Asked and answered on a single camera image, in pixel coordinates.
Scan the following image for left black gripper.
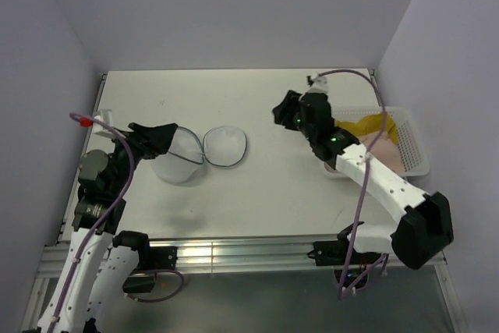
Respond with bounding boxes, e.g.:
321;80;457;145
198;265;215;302
108;122;177;194

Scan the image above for white mesh laundry bag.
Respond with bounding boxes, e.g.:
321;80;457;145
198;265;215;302
150;126;249;185

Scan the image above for pink bra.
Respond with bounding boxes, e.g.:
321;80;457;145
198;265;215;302
325;132;405;173

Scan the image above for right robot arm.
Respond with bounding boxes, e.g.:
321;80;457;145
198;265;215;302
272;90;454;270

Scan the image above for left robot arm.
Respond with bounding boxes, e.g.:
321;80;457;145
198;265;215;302
33;115;178;332

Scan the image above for yellow cloth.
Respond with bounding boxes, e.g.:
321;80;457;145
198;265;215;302
335;112;398;145

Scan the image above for white plastic basket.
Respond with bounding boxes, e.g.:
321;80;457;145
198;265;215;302
332;107;430;177

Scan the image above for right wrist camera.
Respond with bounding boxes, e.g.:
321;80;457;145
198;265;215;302
306;73;328;94

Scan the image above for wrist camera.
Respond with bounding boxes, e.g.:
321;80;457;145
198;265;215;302
306;73;328;94
78;109;115;140

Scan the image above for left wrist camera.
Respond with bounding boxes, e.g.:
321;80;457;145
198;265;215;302
78;109;115;140

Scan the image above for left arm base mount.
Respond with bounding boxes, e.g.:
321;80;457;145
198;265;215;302
122;246;178;295

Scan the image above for aluminium rail frame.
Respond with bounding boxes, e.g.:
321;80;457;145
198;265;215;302
23;69;469;333

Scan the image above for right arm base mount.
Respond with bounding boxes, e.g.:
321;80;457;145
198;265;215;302
307;239;381;287

